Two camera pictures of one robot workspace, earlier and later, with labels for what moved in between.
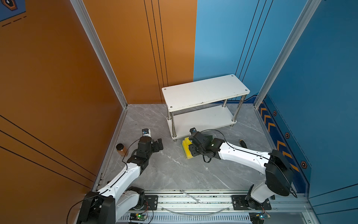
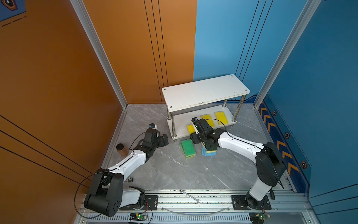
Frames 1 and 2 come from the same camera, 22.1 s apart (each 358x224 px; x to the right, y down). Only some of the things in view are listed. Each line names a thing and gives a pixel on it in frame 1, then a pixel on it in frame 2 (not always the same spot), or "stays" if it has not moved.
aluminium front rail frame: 216,206 stays
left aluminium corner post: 84,16 stays
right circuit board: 257,217 stays
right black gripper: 191,148 to 193,137
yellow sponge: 186,143 to 191,129
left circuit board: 138,216 stays
